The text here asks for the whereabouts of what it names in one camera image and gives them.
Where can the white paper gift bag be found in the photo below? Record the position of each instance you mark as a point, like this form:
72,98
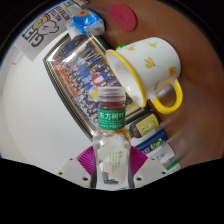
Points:
41,33

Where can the framed group picture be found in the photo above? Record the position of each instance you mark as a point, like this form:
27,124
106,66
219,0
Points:
80,73

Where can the dark brown pump bottle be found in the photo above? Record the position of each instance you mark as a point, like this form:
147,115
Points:
145,125

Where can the flat round red coaster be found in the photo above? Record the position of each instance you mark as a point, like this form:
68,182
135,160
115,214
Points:
123,17

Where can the white yellow-rimmed enamel mug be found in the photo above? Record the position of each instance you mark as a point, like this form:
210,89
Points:
150,66

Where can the small green packet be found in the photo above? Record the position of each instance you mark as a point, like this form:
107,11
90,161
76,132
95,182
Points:
120,46

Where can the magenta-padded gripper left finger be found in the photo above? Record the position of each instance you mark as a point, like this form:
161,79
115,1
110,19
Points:
75,170

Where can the blue tissue pack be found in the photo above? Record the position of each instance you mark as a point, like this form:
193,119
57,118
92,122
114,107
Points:
86,22

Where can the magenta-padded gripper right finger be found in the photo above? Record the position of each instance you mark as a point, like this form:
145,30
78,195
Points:
148,170

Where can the clear green-labelled drink bottle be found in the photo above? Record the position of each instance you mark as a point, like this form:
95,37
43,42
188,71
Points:
111,150

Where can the white lotion bottle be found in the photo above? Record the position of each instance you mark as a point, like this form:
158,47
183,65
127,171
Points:
163,154

